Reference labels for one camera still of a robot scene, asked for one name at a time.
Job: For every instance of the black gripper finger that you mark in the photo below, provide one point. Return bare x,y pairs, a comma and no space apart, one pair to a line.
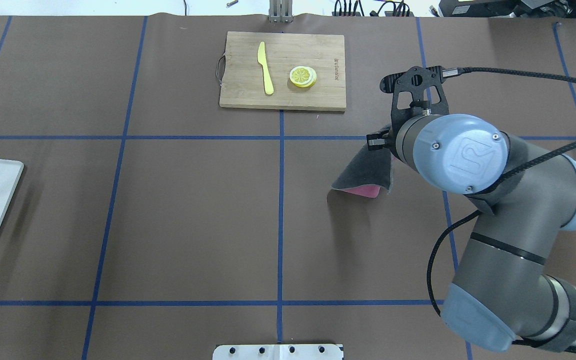
379,140

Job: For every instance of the grey and pink cloth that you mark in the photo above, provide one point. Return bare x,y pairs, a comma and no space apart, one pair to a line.
368,173

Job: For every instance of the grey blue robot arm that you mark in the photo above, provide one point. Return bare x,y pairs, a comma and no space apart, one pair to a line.
499,292

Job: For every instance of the yellow lemon slices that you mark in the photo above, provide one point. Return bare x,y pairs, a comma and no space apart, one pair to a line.
303,76

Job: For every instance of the yellow plastic knife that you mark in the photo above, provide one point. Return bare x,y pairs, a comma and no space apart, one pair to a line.
268,86

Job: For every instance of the bamboo cutting board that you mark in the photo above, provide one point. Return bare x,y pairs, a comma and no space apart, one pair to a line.
242,82

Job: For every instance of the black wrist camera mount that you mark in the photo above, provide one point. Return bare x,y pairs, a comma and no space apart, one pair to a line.
415,81

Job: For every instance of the aluminium frame post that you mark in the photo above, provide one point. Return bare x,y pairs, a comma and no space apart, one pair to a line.
281,11

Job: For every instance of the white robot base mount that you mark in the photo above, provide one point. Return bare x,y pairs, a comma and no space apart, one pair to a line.
300,351

